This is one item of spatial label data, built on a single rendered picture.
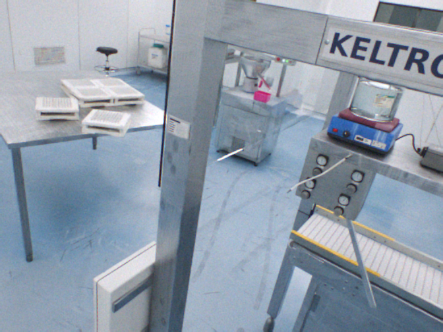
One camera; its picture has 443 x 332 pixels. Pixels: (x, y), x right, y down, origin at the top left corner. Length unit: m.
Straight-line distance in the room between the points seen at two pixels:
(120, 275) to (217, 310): 1.54
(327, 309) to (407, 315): 0.32
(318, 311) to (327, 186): 0.61
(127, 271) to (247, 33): 0.53
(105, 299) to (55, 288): 1.63
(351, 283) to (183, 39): 1.10
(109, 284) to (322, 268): 0.89
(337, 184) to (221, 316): 1.30
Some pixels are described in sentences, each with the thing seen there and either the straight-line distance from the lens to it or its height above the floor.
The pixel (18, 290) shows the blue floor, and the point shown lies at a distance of 2.42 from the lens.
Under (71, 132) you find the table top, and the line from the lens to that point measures 2.21.
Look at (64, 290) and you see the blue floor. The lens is 2.36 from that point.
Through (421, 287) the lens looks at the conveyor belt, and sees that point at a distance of 1.47.
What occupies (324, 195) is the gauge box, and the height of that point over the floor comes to 1.15.
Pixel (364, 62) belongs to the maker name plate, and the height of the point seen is 1.66.
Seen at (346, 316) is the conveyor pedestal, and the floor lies 0.65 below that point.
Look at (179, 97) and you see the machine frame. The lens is 0.57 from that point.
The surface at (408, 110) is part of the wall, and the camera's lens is 6.36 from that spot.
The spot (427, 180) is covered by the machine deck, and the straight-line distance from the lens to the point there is 1.14.
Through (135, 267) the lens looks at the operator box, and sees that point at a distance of 0.78.
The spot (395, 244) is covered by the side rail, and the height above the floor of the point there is 0.92.
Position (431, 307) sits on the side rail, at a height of 0.91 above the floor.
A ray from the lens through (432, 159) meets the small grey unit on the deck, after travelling 1.21.
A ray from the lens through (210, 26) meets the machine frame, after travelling 0.53.
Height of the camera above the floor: 1.70
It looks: 26 degrees down
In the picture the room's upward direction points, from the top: 10 degrees clockwise
